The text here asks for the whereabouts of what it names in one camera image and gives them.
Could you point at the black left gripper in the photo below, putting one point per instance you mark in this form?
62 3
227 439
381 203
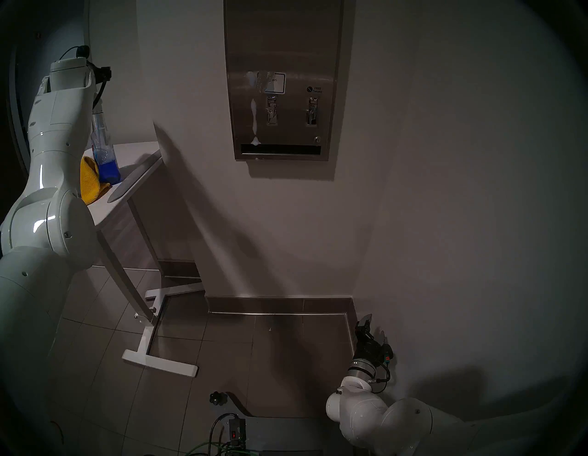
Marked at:
103 73

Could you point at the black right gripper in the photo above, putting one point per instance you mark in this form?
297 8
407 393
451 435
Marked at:
370 351

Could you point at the clear spray bottle blue cleaner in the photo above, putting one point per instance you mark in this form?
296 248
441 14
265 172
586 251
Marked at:
109 170

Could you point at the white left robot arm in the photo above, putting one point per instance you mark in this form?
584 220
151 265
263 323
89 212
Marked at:
50 207

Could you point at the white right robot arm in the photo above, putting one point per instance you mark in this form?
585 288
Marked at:
381 418

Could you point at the yellow microfibre cloth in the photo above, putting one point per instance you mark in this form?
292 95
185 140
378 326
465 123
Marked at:
89 184

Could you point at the black star knob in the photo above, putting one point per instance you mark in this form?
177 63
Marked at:
218 398

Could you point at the chrome dispenser lever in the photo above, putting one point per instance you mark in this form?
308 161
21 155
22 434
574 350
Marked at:
313 110
272 110

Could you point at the white blue-edged sticker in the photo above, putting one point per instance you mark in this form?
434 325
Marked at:
275 83

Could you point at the white folding table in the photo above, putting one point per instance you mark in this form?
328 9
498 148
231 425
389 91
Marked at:
161 365

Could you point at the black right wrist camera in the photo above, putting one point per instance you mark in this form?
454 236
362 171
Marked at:
388 353

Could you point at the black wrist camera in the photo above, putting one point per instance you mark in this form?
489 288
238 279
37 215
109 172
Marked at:
388 353
82 50

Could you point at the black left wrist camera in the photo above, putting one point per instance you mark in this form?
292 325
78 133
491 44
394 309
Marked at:
82 50

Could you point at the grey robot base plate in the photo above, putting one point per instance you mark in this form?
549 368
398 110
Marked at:
294 434

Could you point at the black red-switch power box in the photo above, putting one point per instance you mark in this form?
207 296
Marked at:
237 430

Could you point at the stainless steel wall dispenser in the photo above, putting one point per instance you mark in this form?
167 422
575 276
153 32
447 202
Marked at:
294 46

